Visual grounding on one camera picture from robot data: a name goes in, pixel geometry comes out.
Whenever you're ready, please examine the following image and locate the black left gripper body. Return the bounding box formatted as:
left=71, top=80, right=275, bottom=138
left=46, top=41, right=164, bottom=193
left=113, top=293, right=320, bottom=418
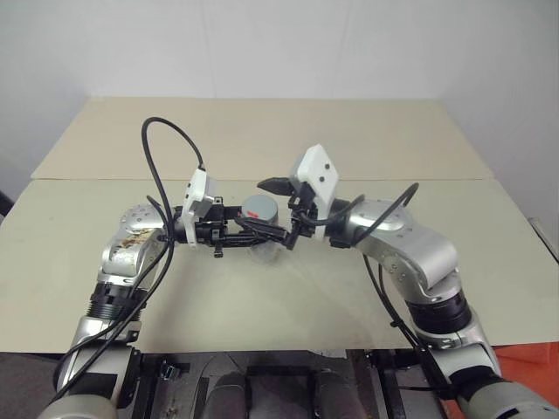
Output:
left=194, top=197, right=240, bottom=259

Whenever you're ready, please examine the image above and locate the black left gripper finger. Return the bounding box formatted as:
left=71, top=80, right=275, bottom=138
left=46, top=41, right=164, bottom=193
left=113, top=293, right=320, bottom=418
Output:
left=224, top=232, right=290, bottom=247

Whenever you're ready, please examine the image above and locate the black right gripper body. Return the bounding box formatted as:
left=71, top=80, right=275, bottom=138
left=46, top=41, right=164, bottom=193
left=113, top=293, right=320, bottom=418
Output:
left=286, top=180, right=320, bottom=240

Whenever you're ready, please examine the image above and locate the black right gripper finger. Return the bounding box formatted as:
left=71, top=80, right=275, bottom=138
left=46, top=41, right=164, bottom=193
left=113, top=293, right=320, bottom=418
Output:
left=256, top=175, right=293, bottom=198
left=234, top=216, right=288, bottom=241
left=285, top=216, right=304, bottom=253

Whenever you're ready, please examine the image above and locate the grey round jar lid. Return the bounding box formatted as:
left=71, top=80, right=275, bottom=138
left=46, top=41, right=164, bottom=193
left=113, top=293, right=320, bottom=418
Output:
left=241, top=194, right=281, bottom=229

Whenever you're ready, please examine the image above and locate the dark rounded shape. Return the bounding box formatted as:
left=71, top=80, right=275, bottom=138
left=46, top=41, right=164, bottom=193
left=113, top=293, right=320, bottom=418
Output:
left=205, top=369, right=253, bottom=419

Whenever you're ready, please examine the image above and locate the dark object at room edge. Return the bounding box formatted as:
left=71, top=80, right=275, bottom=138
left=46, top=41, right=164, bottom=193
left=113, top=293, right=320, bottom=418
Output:
left=0, top=176, right=15, bottom=219

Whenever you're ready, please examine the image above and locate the orange object under table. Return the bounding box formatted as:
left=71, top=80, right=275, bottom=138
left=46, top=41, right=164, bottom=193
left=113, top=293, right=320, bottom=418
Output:
left=492, top=336, right=559, bottom=388

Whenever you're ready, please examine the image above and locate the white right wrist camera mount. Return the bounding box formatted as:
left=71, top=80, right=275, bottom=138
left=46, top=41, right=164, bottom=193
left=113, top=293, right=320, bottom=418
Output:
left=290, top=144, right=342, bottom=242

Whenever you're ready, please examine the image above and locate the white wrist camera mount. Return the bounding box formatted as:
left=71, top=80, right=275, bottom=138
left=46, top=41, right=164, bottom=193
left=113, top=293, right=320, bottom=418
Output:
left=290, top=144, right=342, bottom=242
left=182, top=168, right=219, bottom=251

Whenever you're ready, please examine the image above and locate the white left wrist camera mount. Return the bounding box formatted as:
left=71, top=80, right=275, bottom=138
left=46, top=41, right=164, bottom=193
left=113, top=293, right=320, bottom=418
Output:
left=182, top=168, right=219, bottom=251

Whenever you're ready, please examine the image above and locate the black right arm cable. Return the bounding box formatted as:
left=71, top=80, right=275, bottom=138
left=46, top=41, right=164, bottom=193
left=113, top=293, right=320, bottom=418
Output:
left=300, top=182, right=453, bottom=401

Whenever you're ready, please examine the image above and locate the black frame under table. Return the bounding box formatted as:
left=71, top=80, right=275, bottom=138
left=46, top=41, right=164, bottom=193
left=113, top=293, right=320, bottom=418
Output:
left=129, top=347, right=440, bottom=419

